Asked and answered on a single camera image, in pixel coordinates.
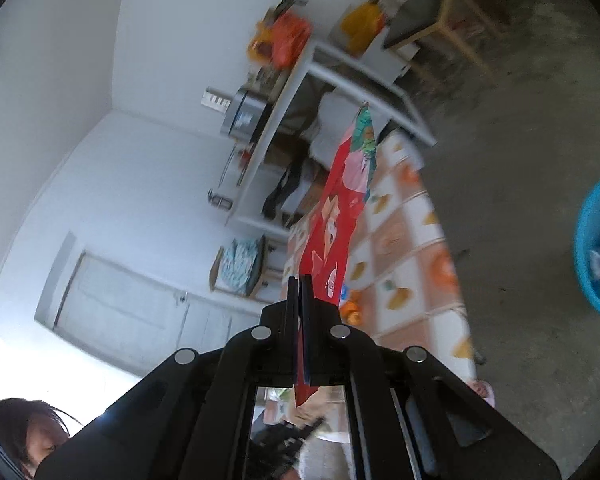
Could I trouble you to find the white door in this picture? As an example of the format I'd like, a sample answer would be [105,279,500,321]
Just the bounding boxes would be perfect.
[35,232,261,376]

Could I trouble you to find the blue plastic basket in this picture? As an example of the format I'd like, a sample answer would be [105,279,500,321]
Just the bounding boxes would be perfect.
[575,174,600,320]

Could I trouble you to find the white wall socket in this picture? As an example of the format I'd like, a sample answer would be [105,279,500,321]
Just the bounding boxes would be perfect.
[201,87,231,110]

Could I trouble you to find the yellow plastic bag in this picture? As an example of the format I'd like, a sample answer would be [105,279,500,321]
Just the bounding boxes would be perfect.
[341,1,386,53]

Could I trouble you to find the wooden chair with dark seat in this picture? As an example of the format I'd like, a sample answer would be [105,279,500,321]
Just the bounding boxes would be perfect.
[350,0,511,86]

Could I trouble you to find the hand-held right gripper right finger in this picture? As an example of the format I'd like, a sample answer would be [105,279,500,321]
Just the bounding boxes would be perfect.
[302,275,561,480]

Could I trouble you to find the wooden chair with floral cushion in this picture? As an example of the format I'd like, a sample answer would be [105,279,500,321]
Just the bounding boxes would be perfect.
[209,235,286,301]

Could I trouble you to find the orange plastic bag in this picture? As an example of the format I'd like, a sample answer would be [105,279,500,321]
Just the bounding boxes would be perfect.
[247,7,313,68]

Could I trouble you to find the floral cushion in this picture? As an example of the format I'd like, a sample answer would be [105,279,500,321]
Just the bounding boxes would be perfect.
[219,237,261,293]

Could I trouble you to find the pink slipper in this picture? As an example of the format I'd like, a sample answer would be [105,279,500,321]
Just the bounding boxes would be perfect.
[467,379,497,408]

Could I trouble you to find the steel cooking pot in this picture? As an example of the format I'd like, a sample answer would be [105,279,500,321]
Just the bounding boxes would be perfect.
[219,87,276,143]

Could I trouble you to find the white sack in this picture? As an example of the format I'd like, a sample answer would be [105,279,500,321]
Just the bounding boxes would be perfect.
[310,92,366,171]

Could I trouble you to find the red snack bag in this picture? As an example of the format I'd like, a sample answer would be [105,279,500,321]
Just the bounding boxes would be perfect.
[292,101,378,408]

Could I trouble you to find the black cloth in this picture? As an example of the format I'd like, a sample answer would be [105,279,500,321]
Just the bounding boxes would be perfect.
[261,157,313,221]

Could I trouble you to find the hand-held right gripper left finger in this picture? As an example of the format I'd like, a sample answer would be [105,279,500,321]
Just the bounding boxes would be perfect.
[35,276,301,480]

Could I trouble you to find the white side table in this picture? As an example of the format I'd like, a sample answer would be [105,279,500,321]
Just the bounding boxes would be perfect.
[225,40,436,231]

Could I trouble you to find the person's head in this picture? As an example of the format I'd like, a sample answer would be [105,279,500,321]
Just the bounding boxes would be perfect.
[0,397,83,480]

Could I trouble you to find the patterned tablecloth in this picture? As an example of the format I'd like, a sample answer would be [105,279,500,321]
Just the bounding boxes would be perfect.
[285,127,478,386]

